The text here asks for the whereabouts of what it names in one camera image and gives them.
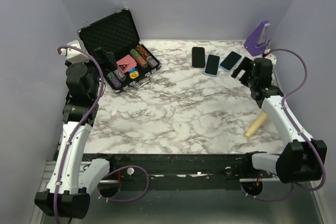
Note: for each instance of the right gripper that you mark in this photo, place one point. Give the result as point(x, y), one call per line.
point(247, 65)

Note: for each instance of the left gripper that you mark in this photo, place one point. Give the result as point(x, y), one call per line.
point(109, 63)

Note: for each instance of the light blue phone case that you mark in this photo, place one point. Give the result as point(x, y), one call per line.
point(210, 75)

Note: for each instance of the black cased phone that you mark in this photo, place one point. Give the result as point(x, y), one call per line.
point(198, 57)

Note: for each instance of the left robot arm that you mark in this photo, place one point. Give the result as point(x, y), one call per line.
point(68, 192)

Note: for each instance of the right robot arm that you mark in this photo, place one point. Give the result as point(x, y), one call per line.
point(303, 157)

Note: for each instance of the phone in blue case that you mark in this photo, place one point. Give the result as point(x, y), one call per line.
point(230, 61)

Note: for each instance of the black poker chip case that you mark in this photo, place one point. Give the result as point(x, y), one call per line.
point(117, 33)

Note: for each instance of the pink card box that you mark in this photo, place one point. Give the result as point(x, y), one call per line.
point(126, 63)

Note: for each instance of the purple metronome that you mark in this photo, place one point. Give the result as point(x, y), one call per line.
point(257, 41)

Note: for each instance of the yellow dealer chip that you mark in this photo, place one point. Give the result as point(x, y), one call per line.
point(134, 74)

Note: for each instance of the wooden cylinder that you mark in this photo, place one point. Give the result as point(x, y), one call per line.
point(256, 125)

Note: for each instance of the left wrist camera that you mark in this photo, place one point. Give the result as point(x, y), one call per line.
point(74, 56)

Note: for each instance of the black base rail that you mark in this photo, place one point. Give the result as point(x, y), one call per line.
point(179, 171)

